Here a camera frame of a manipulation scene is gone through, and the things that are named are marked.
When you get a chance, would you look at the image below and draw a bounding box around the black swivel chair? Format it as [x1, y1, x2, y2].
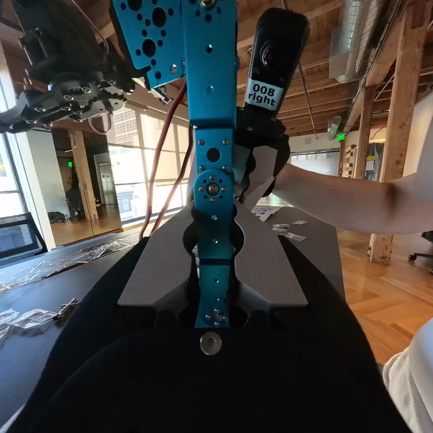
[407, 231, 433, 273]

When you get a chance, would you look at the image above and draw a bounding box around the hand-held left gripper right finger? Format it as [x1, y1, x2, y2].
[233, 200, 308, 316]

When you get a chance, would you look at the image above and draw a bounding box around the small clear plastic bag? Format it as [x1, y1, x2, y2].
[0, 307, 56, 340]

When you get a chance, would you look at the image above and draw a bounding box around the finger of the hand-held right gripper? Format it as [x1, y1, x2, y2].
[233, 145, 253, 186]
[243, 145, 277, 213]

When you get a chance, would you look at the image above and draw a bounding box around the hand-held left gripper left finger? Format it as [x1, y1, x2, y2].
[117, 204, 200, 318]

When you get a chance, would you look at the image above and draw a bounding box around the blue toy robot arm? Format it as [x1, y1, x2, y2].
[0, 0, 238, 329]

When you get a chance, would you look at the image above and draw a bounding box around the flat clear parts bag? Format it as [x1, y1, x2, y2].
[271, 220, 309, 242]

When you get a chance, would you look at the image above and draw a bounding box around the metal cross wrench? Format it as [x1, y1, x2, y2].
[53, 297, 79, 321]

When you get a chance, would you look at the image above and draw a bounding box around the person's right forearm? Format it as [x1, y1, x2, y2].
[272, 163, 433, 237]

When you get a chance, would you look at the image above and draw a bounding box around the black mesh chair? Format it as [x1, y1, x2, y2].
[0, 212, 48, 268]

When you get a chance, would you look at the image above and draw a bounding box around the crumpled clear plastic bag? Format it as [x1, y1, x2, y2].
[0, 235, 139, 293]

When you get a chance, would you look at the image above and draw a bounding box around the silver air duct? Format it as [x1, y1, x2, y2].
[329, 0, 400, 84]

